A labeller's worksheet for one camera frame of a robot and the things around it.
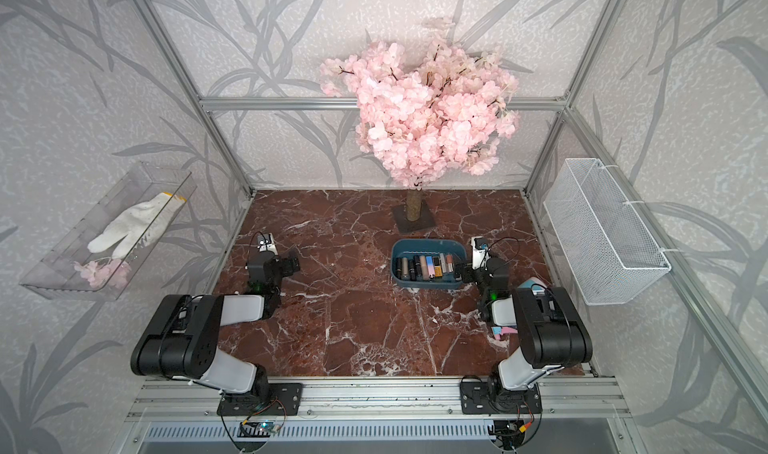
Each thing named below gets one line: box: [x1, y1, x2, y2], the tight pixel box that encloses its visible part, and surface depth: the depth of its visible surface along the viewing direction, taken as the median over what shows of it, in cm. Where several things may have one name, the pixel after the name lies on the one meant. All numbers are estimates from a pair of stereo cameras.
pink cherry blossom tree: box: [319, 18, 521, 234], surface depth 71 cm
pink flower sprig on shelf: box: [73, 259, 132, 289], surface depth 60 cm
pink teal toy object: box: [491, 326, 518, 340], surface depth 86 cm
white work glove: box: [87, 192, 188, 259], surface depth 68 cm
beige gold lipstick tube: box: [401, 257, 411, 281], surface depth 98 cm
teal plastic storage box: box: [390, 238, 467, 290], surface depth 101 cm
